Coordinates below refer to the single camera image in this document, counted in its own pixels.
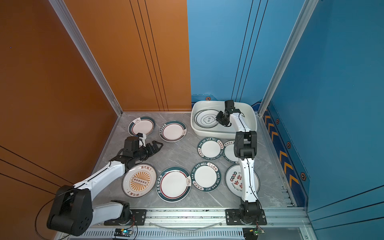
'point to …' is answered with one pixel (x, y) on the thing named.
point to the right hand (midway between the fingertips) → (216, 119)
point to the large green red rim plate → (172, 131)
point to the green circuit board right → (252, 233)
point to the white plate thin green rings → (206, 118)
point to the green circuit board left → (124, 232)
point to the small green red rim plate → (141, 124)
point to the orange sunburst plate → (139, 181)
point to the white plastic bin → (248, 112)
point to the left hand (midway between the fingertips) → (159, 146)
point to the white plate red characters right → (233, 181)
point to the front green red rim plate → (173, 184)
